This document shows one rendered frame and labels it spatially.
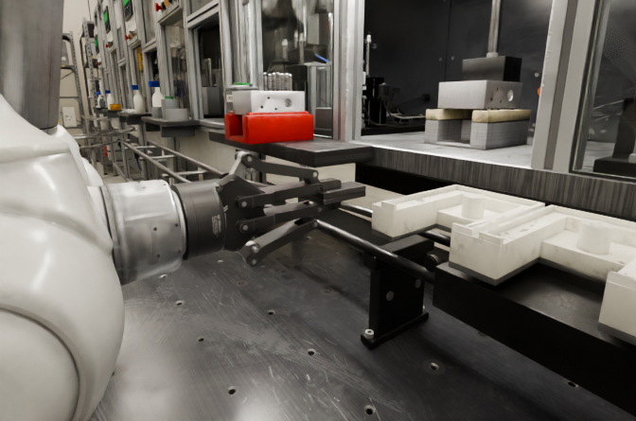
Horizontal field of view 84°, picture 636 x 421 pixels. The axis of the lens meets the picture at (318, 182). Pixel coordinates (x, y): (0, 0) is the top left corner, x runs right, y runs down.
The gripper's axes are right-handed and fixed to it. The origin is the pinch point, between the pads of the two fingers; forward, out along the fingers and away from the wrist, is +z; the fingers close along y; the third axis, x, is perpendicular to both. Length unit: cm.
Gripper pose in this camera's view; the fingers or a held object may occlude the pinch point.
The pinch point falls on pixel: (338, 192)
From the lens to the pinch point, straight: 46.2
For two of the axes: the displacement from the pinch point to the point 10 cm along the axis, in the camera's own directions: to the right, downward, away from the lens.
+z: 8.1, -1.3, 5.6
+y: 0.0, -9.7, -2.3
